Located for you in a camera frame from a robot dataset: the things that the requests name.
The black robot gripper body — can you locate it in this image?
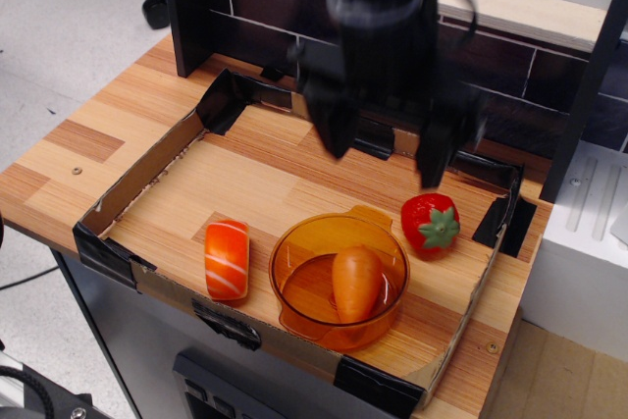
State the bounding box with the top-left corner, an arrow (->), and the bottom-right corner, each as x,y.
288,22 -> 486,143

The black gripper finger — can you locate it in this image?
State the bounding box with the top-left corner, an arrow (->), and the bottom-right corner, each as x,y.
304,90 -> 360,159
416,117 -> 474,188

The orange toy carrot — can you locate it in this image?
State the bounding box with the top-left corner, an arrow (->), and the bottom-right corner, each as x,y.
332,245 -> 383,324

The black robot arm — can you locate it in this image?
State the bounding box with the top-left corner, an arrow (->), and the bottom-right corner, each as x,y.
293,0 -> 484,188

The cardboard fence with black tape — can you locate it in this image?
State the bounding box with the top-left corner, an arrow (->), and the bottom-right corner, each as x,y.
74,69 -> 537,418

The transparent orange plastic pot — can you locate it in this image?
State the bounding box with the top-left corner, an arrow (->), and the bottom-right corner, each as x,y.
269,206 -> 410,351

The red toy strawberry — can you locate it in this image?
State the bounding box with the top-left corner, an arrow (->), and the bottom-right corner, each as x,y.
401,192 -> 460,254

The dark brick-pattern back panel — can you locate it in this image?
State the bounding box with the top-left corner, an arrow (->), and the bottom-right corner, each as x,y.
169,0 -> 589,159

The salmon sushi toy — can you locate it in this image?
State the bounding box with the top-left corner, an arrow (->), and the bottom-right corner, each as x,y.
204,220 -> 249,301

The black chair caster wheel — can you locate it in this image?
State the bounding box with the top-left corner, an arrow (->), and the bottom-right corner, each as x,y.
141,0 -> 170,29

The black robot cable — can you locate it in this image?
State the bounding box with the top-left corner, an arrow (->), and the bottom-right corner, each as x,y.
441,0 -> 480,52

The white aluminium frame block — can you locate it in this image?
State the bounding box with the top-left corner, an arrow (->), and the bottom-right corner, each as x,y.
521,142 -> 627,360

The black braided cable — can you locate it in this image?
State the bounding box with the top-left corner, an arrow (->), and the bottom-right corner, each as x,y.
0,364 -> 55,419

